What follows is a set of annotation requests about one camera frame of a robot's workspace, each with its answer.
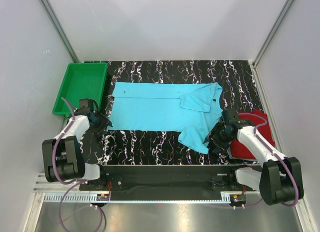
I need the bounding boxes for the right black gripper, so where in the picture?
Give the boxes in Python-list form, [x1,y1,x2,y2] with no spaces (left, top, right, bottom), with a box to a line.
[203,122,234,154]

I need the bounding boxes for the cyan polo shirt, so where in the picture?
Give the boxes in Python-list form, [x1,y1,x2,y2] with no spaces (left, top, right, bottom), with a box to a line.
[108,82,223,155]

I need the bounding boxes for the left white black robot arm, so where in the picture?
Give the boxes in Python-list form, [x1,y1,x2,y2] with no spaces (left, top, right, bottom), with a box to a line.
[41,98,112,190]

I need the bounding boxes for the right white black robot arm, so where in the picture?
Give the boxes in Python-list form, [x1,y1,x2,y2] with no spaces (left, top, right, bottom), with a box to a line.
[210,109,304,207]

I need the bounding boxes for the folded red shirt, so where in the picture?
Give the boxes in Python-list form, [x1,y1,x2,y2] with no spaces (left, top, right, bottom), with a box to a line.
[228,109,276,160]

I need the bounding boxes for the green plastic bin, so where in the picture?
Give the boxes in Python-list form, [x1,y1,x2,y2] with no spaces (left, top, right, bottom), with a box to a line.
[52,62,108,117]

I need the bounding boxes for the black marble pattern mat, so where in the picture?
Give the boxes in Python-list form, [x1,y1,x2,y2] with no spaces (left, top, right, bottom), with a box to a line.
[80,60,264,165]

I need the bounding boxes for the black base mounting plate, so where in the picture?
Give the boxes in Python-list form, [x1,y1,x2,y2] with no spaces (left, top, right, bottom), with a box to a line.
[81,173,253,208]

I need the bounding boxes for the right aluminium corner post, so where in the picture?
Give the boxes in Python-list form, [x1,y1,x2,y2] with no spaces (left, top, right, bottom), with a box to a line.
[251,0,301,68]

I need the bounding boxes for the aluminium corner post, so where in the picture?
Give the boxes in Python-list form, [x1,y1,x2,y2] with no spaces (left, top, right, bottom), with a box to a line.
[251,0,301,68]
[39,0,80,63]

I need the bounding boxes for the white slotted cable duct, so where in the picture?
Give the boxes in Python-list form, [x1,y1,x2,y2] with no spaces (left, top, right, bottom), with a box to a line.
[43,193,233,203]

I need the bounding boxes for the aluminium frame rail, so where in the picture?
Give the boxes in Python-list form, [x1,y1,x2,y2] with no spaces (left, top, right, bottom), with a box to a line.
[34,174,252,194]

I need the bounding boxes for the left aluminium corner post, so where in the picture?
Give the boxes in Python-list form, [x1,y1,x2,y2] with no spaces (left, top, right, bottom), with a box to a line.
[39,0,80,63]

